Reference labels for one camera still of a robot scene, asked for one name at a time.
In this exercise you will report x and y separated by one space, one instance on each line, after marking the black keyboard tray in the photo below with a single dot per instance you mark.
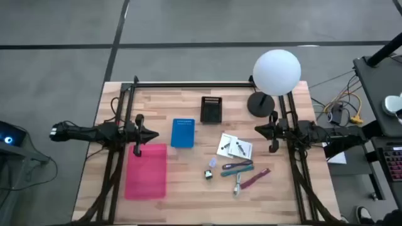
381 175

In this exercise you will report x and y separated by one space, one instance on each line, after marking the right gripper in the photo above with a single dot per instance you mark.
278 132

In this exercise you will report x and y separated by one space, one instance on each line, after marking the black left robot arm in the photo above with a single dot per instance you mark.
91 133

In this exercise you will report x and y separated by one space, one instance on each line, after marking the grey equipment stand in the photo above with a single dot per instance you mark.
19 153

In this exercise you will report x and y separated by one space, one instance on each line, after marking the black power brick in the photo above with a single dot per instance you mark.
336 113

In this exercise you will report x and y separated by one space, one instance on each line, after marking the black aluminium rig frame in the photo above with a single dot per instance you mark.
188 84

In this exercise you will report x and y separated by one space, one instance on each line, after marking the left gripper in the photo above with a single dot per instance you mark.
139 135

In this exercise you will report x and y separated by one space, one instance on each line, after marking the person's leg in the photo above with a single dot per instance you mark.
389 219

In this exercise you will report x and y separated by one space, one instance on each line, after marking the white paper sheet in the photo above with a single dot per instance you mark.
337 159

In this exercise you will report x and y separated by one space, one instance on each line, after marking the person's shoe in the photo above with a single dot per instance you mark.
363 215

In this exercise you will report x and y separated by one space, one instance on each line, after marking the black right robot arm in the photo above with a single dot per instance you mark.
317 132

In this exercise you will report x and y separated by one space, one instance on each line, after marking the black box with blue light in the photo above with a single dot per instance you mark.
11 135

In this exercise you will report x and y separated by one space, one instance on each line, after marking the small clear plastic bag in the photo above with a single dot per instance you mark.
213 163

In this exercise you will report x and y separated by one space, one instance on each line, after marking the blue plastic basket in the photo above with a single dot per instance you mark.
182 133

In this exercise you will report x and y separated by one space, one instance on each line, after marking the black plastic basket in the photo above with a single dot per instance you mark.
211 110

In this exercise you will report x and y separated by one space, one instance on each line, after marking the small black adapter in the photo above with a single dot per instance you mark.
208 174

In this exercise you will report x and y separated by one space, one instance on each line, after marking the black pole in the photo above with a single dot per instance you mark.
384 51

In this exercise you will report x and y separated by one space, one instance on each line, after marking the black backlit keyboard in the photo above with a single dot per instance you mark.
394 163

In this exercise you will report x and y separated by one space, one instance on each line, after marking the black desk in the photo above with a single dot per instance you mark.
377 94

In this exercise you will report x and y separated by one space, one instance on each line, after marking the white globe lamp black stand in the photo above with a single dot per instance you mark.
276 72

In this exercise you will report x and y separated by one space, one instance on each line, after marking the pink plastic bin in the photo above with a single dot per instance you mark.
146 172

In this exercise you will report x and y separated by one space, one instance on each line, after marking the white round device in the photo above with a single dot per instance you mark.
392 105

